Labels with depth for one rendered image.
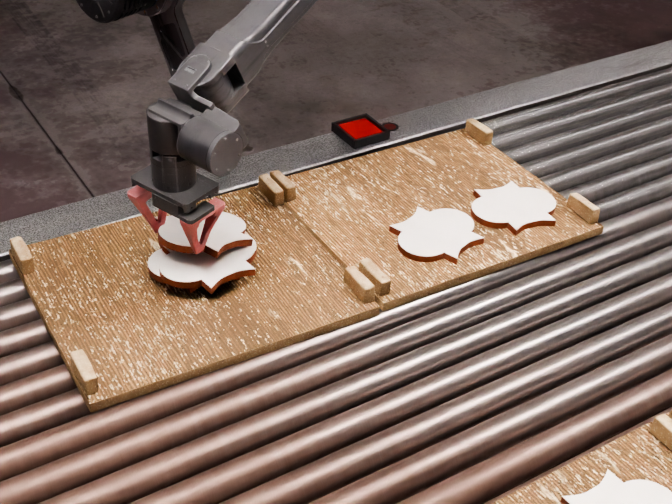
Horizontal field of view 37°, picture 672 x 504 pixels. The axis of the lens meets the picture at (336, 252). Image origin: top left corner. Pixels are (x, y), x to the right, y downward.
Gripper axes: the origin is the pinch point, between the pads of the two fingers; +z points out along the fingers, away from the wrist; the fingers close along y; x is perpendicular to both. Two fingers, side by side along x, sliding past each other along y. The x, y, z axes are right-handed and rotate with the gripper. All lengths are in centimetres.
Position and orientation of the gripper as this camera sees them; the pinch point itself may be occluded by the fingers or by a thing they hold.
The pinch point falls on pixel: (178, 236)
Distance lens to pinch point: 137.9
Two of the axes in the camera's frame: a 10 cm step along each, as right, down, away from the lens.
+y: 8.0, 3.9, -4.6
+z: -0.4, 7.9, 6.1
